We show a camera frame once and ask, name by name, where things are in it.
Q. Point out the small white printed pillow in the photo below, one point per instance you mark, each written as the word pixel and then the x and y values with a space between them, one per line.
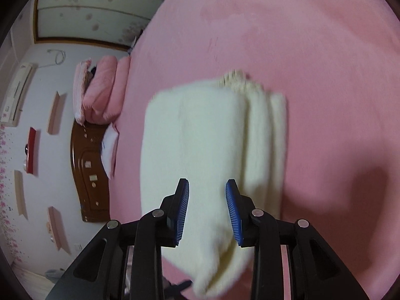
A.
pixel 109 149

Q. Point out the white fluffy cardigan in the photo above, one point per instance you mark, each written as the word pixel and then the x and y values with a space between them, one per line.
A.
pixel 209 132

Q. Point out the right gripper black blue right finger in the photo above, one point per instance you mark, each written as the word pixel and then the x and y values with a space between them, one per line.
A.
pixel 315 270

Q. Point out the pink wall shelf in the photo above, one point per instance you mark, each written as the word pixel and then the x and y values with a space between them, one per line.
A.
pixel 56 113

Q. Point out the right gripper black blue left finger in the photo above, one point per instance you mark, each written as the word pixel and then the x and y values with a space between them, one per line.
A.
pixel 123 260

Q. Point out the red wall shelf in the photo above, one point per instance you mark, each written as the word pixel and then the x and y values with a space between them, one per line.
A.
pixel 32 151

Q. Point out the pink plush bed blanket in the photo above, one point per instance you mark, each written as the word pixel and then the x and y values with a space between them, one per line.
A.
pixel 337 63

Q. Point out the white air conditioner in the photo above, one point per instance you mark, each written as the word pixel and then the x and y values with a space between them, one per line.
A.
pixel 12 106

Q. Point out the folded pink quilt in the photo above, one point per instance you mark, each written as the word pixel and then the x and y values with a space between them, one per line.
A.
pixel 104 98

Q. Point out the pink lace-edged pillow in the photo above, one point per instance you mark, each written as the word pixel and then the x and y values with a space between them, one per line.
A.
pixel 81 77

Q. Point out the floral sliding wardrobe doors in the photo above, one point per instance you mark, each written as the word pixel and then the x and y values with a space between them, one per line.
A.
pixel 114 23

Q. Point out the dark wooden headboard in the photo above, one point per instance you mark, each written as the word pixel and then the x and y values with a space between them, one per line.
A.
pixel 90 178

